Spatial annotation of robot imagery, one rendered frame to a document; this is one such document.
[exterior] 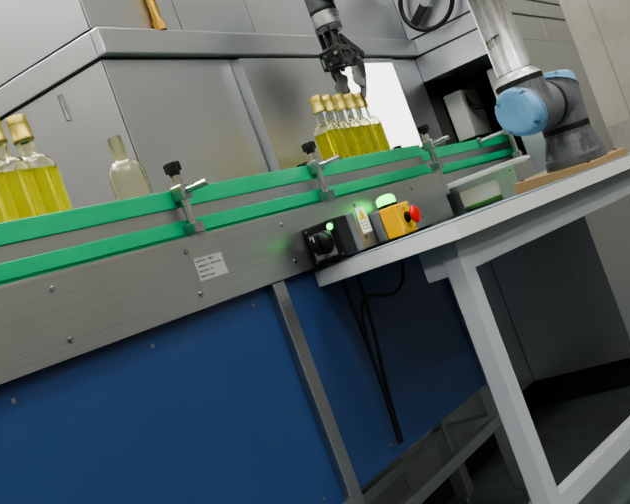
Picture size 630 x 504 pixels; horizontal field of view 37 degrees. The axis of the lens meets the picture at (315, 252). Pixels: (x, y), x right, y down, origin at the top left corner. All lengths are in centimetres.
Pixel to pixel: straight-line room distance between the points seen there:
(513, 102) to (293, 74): 68
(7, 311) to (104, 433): 23
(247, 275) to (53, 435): 52
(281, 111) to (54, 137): 62
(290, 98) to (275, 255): 87
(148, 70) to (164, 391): 93
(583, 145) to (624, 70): 251
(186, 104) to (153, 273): 81
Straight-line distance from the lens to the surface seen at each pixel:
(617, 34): 488
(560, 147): 238
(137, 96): 214
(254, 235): 174
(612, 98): 490
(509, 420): 180
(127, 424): 143
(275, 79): 255
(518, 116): 226
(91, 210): 149
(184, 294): 155
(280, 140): 246
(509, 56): 229
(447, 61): 343
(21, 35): 228
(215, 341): 161
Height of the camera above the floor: 76
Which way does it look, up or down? 1 degrees up
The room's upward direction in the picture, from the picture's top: 20 degrees counter-clockwise
